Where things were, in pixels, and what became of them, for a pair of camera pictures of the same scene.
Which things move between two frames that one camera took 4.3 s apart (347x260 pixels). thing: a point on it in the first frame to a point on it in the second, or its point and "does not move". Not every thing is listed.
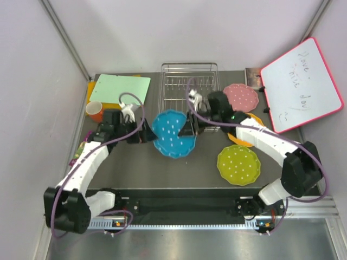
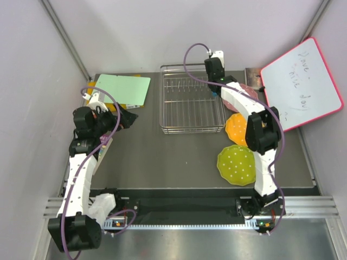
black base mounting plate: x=183 y=203 does not move
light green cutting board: x=108 y=88 does not move
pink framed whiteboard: x=299 y=87 does not move
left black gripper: x=146 y=134 to x=127 y=119
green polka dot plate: x=238 y=165 does not move
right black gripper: x=187 y=129 to x=222 y=67
